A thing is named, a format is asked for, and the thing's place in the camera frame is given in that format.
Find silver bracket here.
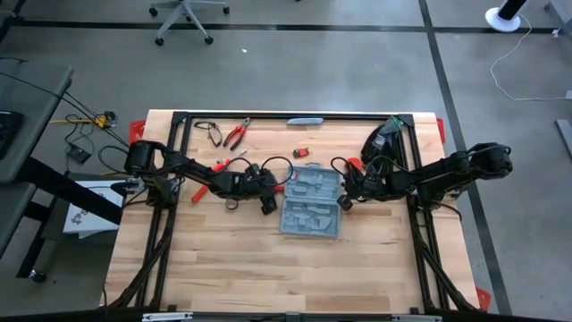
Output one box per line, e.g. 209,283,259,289
391,314,443,322
141,311,194,322

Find white round floor stand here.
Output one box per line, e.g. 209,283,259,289
484,0,532,33

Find grey plastic tool case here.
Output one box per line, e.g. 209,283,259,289
279,164,344,238

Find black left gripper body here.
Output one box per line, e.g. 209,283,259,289
244,165,270,199

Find grey desk foot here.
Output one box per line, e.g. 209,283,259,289
555,118,572,158

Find grey office chair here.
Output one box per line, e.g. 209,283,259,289
148,0,231,47

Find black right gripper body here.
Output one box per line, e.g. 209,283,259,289
351,166,373,200

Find black safety glasses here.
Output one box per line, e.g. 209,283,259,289
193,120,223,148

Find yellow cable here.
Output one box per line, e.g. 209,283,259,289
47,114,112,130

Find black aluminium frame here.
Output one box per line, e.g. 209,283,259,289
105,110,482,314

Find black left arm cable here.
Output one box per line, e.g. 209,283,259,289
260,155,295,188

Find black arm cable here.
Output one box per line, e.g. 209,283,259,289
330,156,355,181
260,155,295,188

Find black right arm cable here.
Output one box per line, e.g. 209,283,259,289
330,156,355,181

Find silver utility knife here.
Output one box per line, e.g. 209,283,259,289
286,116,325,127

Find white paper box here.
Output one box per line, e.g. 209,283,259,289
62,180,125,239

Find grey desk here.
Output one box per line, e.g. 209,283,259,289
0,57,125,284

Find white floor cable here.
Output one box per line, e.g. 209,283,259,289
489,14,572,102

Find black keyboard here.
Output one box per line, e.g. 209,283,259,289
0,110,25,161

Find red handled pliers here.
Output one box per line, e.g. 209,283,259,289
222,116,252,152

